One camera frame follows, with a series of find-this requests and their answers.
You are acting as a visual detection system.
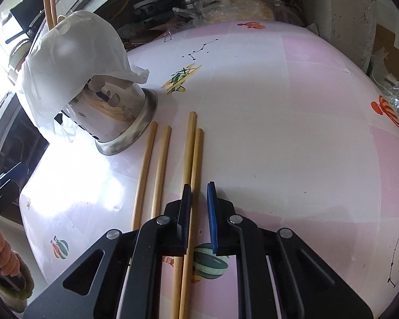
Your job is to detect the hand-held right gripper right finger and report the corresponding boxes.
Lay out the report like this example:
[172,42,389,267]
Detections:
[206,181,375,319]

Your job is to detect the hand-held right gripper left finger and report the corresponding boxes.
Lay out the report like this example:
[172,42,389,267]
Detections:
[23,183,193,319]

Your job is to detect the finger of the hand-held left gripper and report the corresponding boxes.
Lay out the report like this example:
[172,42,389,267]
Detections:
[0,162,29,193]
[0,181,22,215]

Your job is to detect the stainless steel utensil holder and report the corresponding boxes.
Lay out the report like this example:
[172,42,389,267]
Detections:
[55,76,158,157]

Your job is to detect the person's left forearm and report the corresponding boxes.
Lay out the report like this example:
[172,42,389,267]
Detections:
[0,253,35,313]

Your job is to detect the person's left hand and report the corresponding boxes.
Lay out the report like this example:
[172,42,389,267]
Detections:
[0,226,20,278]

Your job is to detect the pink printed tablecloth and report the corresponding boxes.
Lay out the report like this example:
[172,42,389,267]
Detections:
[18,18,399,319]

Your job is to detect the bagged flatbread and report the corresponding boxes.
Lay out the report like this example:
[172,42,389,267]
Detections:
[194,0,276,24]

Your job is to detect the clear plastic bag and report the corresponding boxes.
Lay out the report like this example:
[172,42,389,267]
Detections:
[369,47,399,114]

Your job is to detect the cardboard box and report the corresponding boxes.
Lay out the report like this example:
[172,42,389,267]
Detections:
[372,23,399,60]

